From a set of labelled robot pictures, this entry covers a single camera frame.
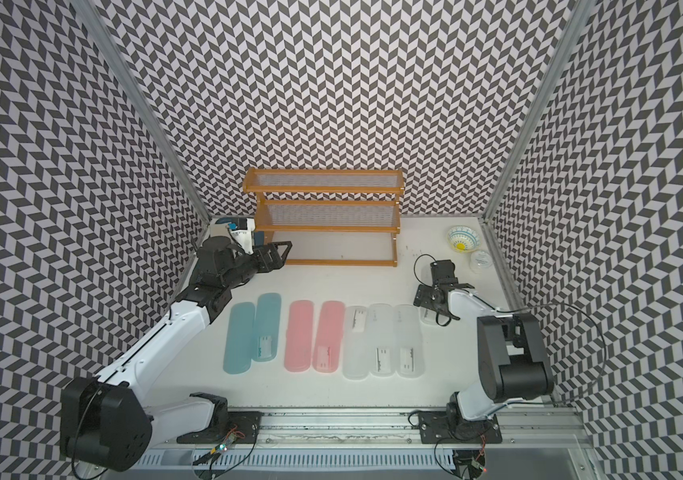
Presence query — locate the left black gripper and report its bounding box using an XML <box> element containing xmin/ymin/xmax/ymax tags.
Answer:
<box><xmin>222</xmin><ymin>241</ymin><xmax>293</xmax><ymax>289</ymax></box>

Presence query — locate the clear pencil case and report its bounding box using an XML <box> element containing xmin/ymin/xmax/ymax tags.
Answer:
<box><xmin>419</xmin><ymin>307</ymin><xmax>437</xmax><ymax>327</ymax></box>
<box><xmin>367</xmin><ymin>303</ymin><xmax>399</xmax><ymax>377</ymax></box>
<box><xmin>341</xmin><ymin>306</ymin><xmax>371</xmax><ymax>381</ymax></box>
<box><xmin>395</xmin><ymin>305</ymin><xmax>425</xmax><ymax>378</ymax></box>

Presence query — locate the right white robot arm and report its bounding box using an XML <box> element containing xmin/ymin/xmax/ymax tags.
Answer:
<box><xmin>413</xmin><ymin>258</ymin><xmax>555</xmax><ymax>443</ymax></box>

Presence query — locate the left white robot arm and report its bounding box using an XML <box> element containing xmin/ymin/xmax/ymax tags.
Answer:
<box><xmin>60</xmin><ymin>236</ymin><xmax>293</xmax><ymax>472</ymax></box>

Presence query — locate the wooden two-tier shelf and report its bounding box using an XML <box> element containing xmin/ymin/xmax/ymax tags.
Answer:
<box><xmin>243</xmin><ymin>168</ymin><xmax>405</xmax><ymax>267</ymax></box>

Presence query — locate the pink pencil case left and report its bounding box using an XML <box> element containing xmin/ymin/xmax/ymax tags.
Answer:
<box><xmin>284</xmin><ymin>300</ymin><xmax>314</xmax><ymax>373</ymax></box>

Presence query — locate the pink pencil case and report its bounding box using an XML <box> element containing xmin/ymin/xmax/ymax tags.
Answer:
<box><xmin>313</xmin><ymin>301</ymin><xmax>345</xmax><ymax>373</ymax></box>
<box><xmin>284</xmin><ymin>300</ymin><xmax>314</xmax><ymax>373</ymax></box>

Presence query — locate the teal pencil case inner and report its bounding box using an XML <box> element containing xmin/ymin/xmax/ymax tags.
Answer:
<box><xmin>252</xmin><ymin>293</ymin><xmax>282</xmax><ymax>362</ymax></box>

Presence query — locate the teal pencil case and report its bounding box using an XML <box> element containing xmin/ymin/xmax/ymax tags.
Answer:
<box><xmin>223</xmin><ymin>302</ymin><xmax>256</xmax><ymax>375</ymax></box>
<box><xmin>252</xmin><ymin>293</ymin><xmax>282</xmax><ymax>362</ymax></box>

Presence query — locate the teal pencil case outer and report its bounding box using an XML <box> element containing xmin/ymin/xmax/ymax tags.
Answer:
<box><xmin>223</xmin><ymin>302</ymin><xmax>256</xmax><ymax>375</ymax></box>

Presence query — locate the pink pencil case right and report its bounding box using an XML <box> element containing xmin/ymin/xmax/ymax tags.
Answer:
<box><xmin>313</xmin><ymin>301</ymin><xmax>345</xmax><ymax>373</ymax></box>

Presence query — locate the small clear glass cup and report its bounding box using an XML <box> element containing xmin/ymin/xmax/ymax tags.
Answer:
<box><xmin>469</xmin><ymin>249</ymin><xmax>495</xmax><ymax>274</ymax></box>

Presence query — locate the patterned bowl yellow centre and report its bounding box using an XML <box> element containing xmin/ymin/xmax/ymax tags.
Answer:
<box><xmin>447</xmin><ymin>225</ymin><xmax>481</xmax><ymax>253</ymax></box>

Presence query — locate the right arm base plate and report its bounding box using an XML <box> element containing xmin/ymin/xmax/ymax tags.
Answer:
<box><xmin>409</xmin><ymin>410</ymin><xmax>503</xmax><ymax>445</ymax></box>

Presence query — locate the aluminium front rail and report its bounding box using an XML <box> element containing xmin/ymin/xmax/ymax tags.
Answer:
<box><xmin>80</xmin><ymin>407</ymin><xmax>595</xmax><ymax>480</ymax></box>

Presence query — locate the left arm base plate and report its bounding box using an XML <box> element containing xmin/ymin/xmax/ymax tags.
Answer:
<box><xmin>176</xmin><ymin>411</ymin><xmax>263</xmax><ymax>445</ymax></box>

